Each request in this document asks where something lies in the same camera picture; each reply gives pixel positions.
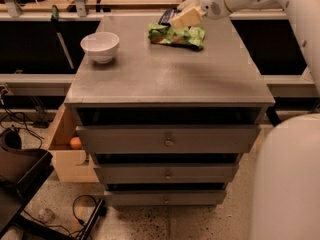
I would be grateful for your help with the green chip bag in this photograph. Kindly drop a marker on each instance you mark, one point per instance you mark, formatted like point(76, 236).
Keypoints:
point(167, 35)

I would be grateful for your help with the black power strip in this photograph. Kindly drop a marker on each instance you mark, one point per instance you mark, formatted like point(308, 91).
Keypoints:
point(99, 211)

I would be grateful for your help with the bottom grey drawer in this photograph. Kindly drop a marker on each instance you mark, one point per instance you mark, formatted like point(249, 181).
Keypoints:
point(165, 198)

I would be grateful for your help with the white bowl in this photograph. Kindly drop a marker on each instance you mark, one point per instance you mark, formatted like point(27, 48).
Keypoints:
point(101, 47)

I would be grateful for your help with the blue rxbar blueberry bar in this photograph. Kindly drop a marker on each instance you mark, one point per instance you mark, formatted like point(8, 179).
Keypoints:
point(167, 16)

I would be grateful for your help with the middle grey drawer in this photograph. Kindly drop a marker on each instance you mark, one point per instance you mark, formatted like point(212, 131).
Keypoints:
point(165, 173)

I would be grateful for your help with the top grey drawer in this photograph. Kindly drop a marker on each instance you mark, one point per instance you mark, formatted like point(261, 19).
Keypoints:
point(167, 139)

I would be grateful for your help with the grey drawer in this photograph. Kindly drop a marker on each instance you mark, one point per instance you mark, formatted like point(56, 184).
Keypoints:
point(165, 173)
point(165, 198)
point(167, 139)

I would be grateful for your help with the orange ball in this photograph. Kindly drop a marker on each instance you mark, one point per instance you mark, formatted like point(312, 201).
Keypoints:
point(75, 143)

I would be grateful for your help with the grey drawer cabinet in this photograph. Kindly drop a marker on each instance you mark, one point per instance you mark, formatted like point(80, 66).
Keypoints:
point(156, 85)

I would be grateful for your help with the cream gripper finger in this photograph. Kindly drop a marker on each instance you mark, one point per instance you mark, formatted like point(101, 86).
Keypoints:
point(188, 17)
point(188, 3)

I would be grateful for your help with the light wooden box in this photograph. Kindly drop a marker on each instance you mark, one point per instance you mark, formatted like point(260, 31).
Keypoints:
point(72, 164)

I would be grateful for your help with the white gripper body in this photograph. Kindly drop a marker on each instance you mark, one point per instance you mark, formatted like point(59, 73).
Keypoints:
point(212, 1)

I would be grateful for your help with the black bin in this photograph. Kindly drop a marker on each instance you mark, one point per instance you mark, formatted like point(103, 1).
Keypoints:
point(22, 173)

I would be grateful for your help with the metal rail frame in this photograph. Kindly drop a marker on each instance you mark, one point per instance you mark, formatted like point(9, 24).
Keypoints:
point(100, 7)

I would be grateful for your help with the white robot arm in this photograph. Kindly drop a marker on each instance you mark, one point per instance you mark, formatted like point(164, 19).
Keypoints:
point(286, 188)

